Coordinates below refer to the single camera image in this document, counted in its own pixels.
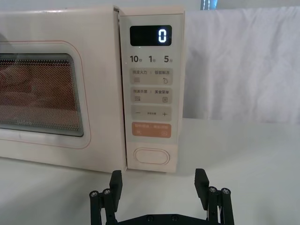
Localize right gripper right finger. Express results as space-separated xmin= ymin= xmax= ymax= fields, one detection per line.
xmin=194 ymin=168 xmax=235 ymax=225

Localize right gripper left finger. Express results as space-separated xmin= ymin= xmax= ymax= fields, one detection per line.
xmin=89 ymin=170 xmax=123 ymax=225

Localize white table cloth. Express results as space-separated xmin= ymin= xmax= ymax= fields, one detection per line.
xmin=0 ymin=116 xmax=300 ymax=225

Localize cream microwave oven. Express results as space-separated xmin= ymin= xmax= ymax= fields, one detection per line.
xmin=0 ymin=6 xmax=188 ymax=174

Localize oven control panel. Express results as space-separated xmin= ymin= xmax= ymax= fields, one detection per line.
xmin=118 ymin=7 xmax=188 ymax=174

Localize white curtain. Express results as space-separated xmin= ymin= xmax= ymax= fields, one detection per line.
xmin=182 ymin=6 xmax=300 ymax=124

